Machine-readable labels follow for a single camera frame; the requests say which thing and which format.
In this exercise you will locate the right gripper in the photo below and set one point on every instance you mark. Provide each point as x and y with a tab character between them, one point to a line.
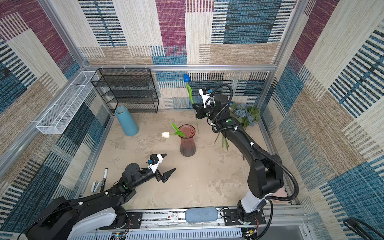
199	109

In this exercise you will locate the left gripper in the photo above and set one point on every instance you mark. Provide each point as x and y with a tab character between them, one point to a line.
165	176

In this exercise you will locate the blue hydrangea bunch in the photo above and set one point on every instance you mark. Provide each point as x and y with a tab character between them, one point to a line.
245	114

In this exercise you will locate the white wire mesh basket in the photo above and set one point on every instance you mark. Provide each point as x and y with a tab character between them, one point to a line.
61	113

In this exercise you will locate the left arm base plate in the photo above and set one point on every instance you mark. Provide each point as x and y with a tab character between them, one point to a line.
132	220

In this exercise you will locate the red glass vase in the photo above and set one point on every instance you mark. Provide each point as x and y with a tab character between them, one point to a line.
188	146

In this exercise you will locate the white stapler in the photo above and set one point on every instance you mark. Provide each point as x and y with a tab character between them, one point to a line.
96	186

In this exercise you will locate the blue-grey sponge pad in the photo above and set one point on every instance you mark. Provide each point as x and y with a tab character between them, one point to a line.
200	215

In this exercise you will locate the blue tulip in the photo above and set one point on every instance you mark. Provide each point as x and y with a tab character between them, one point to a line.
187	79

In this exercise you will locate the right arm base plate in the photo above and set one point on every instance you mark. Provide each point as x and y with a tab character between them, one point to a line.
231	218

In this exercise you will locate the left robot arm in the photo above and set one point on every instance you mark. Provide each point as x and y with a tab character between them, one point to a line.
67	219

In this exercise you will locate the white label tag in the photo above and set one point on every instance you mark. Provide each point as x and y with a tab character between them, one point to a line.
173	216

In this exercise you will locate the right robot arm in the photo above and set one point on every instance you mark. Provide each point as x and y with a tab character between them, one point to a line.
267	172

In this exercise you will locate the black wire shelf rack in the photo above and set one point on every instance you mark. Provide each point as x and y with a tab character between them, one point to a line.
132	88

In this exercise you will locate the teal ceramic vase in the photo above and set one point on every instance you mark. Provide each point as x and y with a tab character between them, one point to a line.
127	122

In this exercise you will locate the black marker pen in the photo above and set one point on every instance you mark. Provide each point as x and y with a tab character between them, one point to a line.
104	180

